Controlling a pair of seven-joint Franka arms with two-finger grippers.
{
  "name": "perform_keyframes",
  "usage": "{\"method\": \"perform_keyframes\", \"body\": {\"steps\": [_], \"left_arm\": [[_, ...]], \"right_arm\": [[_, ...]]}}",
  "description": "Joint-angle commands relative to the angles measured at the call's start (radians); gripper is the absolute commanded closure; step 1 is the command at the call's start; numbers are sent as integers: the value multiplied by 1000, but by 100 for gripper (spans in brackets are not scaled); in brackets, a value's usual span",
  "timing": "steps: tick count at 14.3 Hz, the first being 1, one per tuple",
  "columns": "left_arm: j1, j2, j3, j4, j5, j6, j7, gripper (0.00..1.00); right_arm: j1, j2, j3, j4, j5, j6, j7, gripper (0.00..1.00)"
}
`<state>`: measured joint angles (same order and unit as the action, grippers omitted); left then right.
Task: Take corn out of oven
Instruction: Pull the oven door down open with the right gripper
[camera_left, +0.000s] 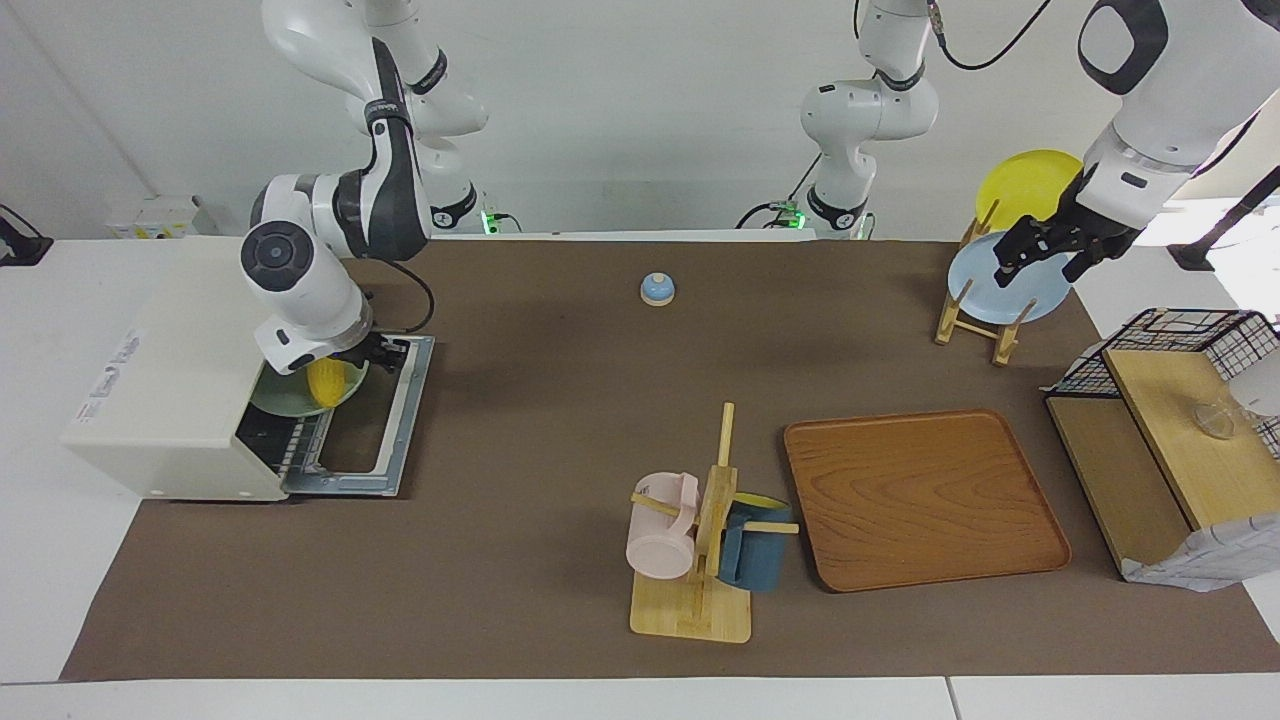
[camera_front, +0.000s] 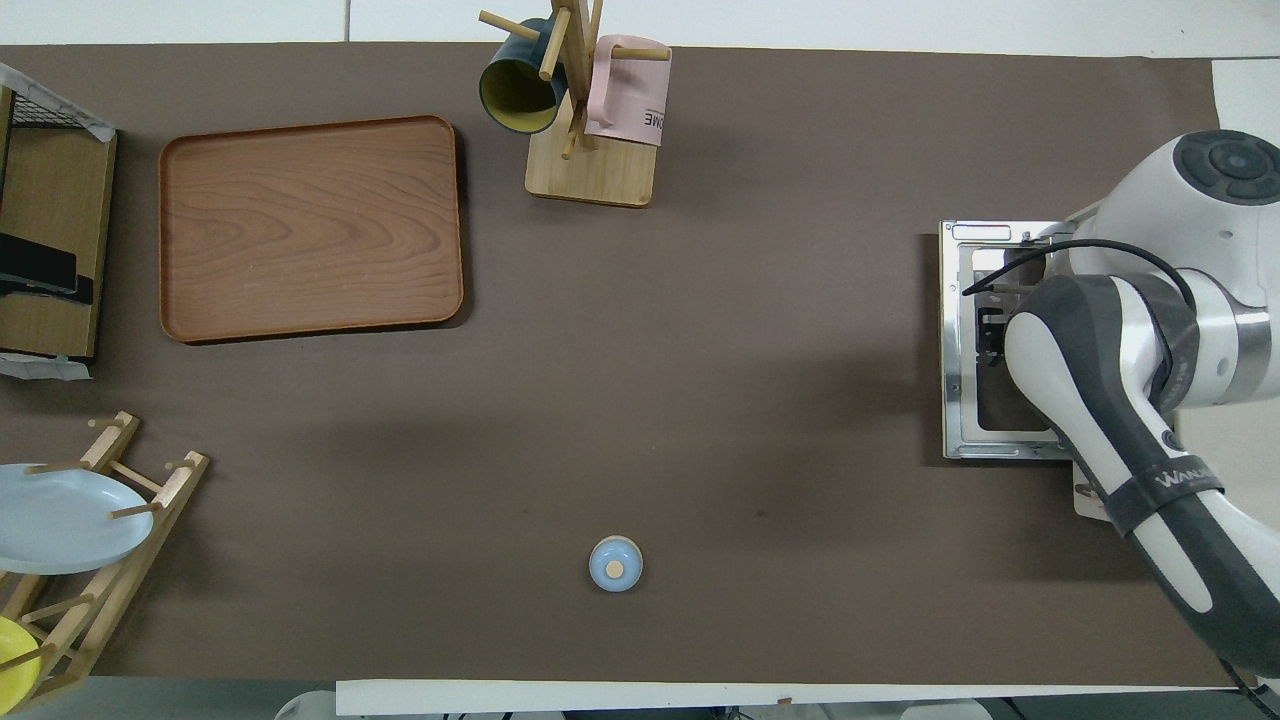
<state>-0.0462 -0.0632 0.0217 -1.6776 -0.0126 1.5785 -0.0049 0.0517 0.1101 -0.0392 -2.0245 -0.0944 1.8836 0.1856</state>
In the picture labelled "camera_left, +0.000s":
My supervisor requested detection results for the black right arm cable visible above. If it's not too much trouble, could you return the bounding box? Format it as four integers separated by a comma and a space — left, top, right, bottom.
362, 257, 437, 337

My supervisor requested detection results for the wooden mug tree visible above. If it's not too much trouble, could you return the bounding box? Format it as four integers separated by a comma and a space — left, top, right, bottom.
629, 402, 801, 645

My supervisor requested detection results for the white cardboard box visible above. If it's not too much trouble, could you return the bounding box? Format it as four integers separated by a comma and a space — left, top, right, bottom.
104, 195, 207, 240

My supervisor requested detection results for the wooden shelf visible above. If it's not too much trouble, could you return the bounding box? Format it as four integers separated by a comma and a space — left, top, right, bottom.
1044, 346, 1280, 583

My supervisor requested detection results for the brown wooden tray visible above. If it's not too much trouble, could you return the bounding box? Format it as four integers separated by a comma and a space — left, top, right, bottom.
783, 408, 1073, 594

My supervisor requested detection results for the yellow plate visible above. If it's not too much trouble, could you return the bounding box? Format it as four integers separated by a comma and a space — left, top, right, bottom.
975, 149, 1087, 234

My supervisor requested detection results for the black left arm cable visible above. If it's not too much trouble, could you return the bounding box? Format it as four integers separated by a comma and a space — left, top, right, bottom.
925, 0, 1053, 72

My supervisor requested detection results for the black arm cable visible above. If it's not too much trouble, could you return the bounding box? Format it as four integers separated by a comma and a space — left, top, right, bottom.
925, 0, 1053, 72
362, 257, 437, 337

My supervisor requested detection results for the pale green plate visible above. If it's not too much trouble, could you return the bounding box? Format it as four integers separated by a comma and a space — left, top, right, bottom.
249, 358, 370, 419

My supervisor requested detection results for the metal oven wire rack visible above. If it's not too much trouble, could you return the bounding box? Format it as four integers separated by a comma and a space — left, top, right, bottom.
238, 405, 336, 481

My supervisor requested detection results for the wooden dish rack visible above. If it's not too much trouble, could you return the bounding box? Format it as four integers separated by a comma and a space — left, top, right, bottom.
934, 198, 1041, 367

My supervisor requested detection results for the white toaster oven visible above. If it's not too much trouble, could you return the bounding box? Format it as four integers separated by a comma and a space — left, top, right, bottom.
60, 235, 436, 501

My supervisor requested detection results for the clear glass cup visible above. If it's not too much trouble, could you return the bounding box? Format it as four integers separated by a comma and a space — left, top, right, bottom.
1192, 397, 1242, 440

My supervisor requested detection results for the glass oven door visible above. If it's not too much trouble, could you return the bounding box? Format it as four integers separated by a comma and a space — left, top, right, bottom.
283, 334, 437, 499

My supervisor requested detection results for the brown table mat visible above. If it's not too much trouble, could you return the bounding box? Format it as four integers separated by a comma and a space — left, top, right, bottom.
60, 238, 1280, 681

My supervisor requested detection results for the black stand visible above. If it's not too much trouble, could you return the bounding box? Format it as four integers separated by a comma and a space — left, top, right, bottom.
1164, 165, 1280, 272
0, 204, 54, 267

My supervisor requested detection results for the black wire basket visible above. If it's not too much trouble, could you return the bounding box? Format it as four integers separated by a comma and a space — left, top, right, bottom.
1054, 307, 1280, 463

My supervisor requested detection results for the yellow corn cob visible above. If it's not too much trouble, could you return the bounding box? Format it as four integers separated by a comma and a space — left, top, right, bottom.
306, 357, 350, 409

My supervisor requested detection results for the pink mug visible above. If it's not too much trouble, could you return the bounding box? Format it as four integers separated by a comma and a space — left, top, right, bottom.
625, 472, 701, 581

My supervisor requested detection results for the dark blue mug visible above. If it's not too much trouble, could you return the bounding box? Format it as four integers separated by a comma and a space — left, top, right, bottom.
716, 492, 794, 592

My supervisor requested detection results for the light blue plate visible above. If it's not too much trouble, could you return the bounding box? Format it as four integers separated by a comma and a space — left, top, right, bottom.
946, 231, 1074, 326

